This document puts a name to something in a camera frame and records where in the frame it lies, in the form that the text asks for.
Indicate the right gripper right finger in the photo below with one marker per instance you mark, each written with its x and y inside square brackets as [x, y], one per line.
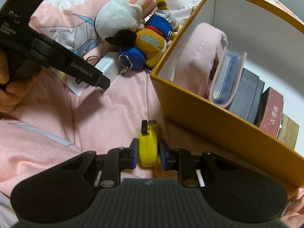
[179, 160]

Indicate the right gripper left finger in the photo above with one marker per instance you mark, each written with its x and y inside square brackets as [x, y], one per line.
[116, 160]

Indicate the yellow tape measure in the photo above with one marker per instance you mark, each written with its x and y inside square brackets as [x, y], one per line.
[148, 143]

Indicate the dark grey box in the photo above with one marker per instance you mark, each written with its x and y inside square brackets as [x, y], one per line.
[246, 101]

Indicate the dark red box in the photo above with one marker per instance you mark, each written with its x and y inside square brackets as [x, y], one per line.
[270, 112]

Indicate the gold cardboard box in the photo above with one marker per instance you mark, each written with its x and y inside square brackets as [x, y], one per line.
[288, 132]

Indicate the blue orange plush doll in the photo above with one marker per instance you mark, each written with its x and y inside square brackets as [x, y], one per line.
[151, 42]

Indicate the pink quilted pouch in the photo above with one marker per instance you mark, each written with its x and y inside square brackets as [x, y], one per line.
[201, 53]

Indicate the person's left hand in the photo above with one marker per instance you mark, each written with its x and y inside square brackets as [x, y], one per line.
[14, 80]

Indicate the white printed paper packet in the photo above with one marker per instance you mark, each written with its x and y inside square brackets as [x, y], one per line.
[75, 85]

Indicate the pink cloud-print duvet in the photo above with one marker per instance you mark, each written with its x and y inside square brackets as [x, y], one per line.
[44, 123]

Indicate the orange cardboard box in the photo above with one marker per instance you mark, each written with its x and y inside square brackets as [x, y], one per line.
[273, 40]

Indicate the white panda plush keychain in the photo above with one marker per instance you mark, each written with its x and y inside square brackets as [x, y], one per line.
[118, 21]

